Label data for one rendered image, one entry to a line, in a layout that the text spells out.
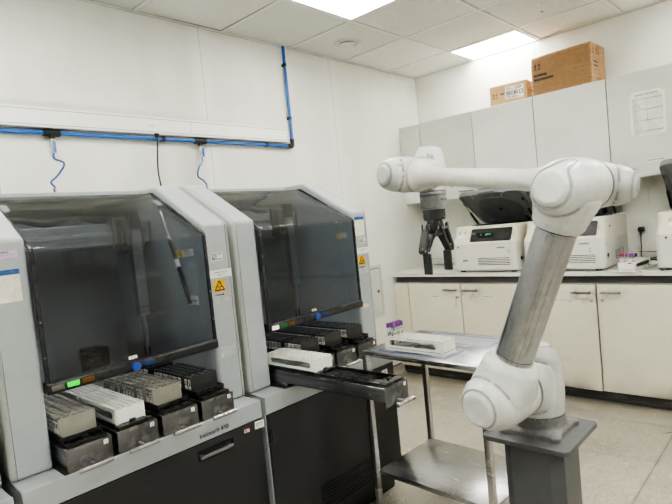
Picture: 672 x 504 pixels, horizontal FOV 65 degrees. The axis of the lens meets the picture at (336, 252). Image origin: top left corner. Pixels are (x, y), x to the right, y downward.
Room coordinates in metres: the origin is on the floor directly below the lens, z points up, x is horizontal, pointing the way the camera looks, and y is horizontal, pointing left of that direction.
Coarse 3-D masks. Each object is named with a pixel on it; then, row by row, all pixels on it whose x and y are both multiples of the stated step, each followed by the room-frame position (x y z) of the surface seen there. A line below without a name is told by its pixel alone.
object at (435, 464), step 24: (456, 336) 2.40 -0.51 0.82; (480, 336) 2.35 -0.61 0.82; (408, 360) 2.11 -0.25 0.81; (432, 360) 2.04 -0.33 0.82; (456, 360) 2.00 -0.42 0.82; (480, 360) 1.97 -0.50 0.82; (432, 432) 2.59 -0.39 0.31; (408, 456) 2.40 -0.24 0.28; (432, 456) 2.38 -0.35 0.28; (456, 456) 2.35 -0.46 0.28; (480, 456) 2.33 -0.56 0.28; (408, 480) 2.18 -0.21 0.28; (432, 480) 2.16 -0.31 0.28; (456, 480) 2.14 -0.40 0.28; (480, 480) 2.12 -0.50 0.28; (504, 480) 2.10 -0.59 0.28
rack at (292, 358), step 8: (272, 352) 2.25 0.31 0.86; (280, 352) 2.24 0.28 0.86; (288, 352) 2.23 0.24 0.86; (296, 352) 2.20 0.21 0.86; (304, 352) 2.19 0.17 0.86; (312, 352) 2.18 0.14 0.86; (272, 360) 2.26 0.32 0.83; (280, 360) 2.24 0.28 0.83; (288, 360) 2.24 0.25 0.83; (296, 360) 2.12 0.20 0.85; (304, 360) 2.08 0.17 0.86; (312, 360) 2.05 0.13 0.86; (320, 360) 2.07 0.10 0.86; (328, 360) 2.10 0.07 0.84; (296, 368) 2.12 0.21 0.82; (304, 368) 2.09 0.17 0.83; (312, 368) 2.05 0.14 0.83; (320, 368) 2.06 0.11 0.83
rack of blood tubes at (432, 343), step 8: (392, 336) 2.25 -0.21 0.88; (400, 336) 2.24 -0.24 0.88; (408, 336) 2.23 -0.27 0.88; (416, 336) 2.21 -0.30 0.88; (424, 336) 2.19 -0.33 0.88; (432, 336) 2.19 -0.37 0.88; (440, 336) 2.16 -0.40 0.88; (448, 336) 2.15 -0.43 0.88; (400, 344) 2.25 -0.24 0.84; (408, 344) 2.23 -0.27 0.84; (416, 344) 2.28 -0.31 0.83; (424, 344) 2.25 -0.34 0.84; (432, 344) 2.22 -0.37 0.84; (440, 344) 2.07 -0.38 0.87; (448, 344) 2.10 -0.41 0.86; (408, 352) 2.19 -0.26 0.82; (416, 352) 2.16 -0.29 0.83; (424, 352) 2.13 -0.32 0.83; (432, 352) 2.10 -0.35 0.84; (440, 352) 2.07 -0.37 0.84; (448, 352) 2.10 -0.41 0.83
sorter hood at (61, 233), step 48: (48, 240) 1.64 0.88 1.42; (96, 240) 1.72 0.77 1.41; (144, 240) 1.82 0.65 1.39; (192, 240) 1.96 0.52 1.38; (48, 288) 1.59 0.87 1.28; (96, 288) 1.69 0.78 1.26; (144, 288) 1.81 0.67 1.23; (192, 288) 1.94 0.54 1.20; (48, 336) 1.57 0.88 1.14; (96, 336) 1.68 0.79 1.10; (144, 336) 1.79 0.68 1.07; (192, 336) 1.93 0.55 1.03; (48, 384) 1.56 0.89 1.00
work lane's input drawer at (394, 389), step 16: (272, 368) 2.21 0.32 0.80; (288, 368) 2.14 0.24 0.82; (336, 368) 2.10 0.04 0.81; (352, 368) 2.05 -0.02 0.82; (304, 384) 2.07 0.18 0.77; (320, 384) 2.00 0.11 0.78; (336, 384) 1.95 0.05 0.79; (352, 384) 1.89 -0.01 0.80; (368, 384) 1.85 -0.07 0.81; (384, 384) 1.81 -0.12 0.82; (400, 384) 1.86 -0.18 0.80; (384, 400) 1.79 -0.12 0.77; (400, 400) 1.82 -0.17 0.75
